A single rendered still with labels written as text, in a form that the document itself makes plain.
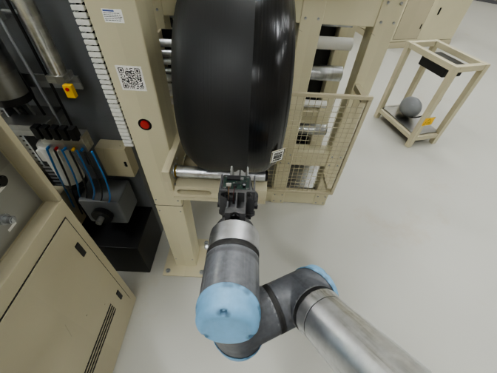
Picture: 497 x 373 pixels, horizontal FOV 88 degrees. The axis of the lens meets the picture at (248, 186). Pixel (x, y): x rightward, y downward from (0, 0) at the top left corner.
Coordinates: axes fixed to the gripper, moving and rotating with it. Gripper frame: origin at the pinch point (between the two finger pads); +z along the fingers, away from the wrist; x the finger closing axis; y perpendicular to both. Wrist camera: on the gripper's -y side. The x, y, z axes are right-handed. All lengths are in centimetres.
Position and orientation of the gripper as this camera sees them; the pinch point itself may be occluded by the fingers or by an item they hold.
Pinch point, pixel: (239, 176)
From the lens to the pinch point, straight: 64.9
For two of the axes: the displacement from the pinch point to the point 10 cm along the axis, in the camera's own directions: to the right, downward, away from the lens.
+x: -10.0, -0.5, -0.1
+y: 0.4, -7.7, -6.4
